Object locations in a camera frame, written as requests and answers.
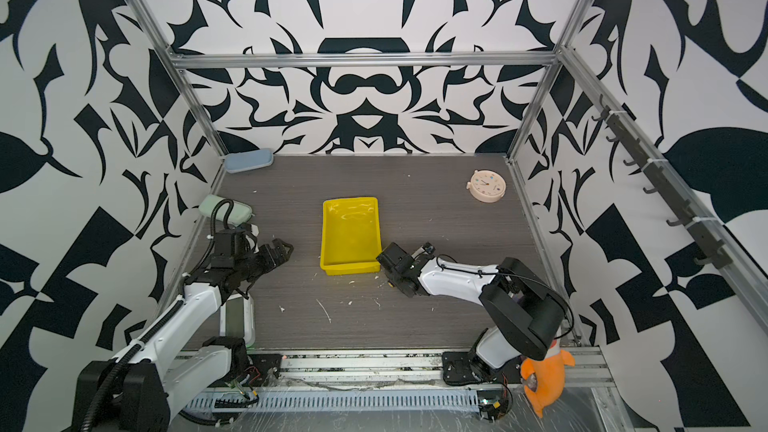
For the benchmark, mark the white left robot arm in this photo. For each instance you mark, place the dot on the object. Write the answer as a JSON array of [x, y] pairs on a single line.
[[139, 389]]

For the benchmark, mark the blue glasses case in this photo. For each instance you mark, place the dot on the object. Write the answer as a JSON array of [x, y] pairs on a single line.
[[248, 161]]

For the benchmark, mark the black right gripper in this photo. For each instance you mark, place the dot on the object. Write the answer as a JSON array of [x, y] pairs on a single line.
[[390, 278]]

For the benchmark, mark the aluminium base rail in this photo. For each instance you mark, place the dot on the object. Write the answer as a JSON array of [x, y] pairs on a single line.
[[382, 368]]

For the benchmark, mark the cream round alarm clock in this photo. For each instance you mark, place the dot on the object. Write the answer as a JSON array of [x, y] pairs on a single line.
[[486, 186]]

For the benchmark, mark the white cable duct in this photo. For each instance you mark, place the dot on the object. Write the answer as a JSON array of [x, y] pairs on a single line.
[[458, 400]]

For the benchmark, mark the green glasses case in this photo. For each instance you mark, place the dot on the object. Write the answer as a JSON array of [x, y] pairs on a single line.
[[229, 211]]

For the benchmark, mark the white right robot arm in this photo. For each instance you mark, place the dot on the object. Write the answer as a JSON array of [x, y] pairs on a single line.
[[529, 317]]

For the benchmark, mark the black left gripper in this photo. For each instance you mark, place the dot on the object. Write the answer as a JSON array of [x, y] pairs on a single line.
[[271, 261]]

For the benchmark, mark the yellow plastic bin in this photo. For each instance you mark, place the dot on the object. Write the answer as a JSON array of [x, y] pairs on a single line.
[[351, 236]]

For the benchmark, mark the orange plush toy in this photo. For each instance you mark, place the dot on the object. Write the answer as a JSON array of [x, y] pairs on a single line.
[[544, 381]]

